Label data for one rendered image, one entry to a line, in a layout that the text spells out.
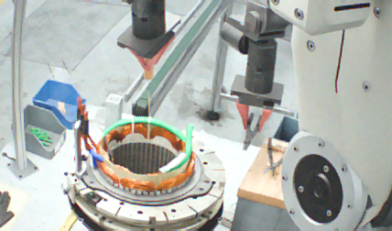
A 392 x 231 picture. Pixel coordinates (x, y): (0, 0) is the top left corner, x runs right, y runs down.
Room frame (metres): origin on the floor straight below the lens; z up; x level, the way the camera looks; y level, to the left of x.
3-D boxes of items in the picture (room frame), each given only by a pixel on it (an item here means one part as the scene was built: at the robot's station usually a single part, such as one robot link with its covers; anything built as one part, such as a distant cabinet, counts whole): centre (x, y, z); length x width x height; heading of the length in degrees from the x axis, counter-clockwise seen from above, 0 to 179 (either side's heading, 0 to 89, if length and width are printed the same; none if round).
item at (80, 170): (1.02, 0.21, 1.15); 0.03 x 0.02 x 0.12; 154
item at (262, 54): (1.20, -0.11, 1.32); 0.07 x 0.06 x 0.07; 41
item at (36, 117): (1.52, 0.45, 0.82); 0.16 x 0.14 x 0.07; 78
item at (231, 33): (1.22, -0.08, 1.35); 0.11 x 0.09 x 0.12; 41
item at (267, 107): (1.19, -0.12, 1.19); 0.07 x 0.07 x 0.09; 81
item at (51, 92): (1.68, 0.42, 0.82); 0.16 x 0.14 x 0.07; 79
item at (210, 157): (1.08, 0.09, 1.09); 0.32 x 0.32 x 0.01
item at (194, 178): (1.08, 0.09, 1.05); 0.22 x 0.22 x 0.12
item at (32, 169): (1.38, 0.48, 0.78); 0.09 x 0.09 x 0.01; 53
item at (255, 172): (1.16, -0.22, 1.05); 0.20 x 0.19 x 0.02; 163
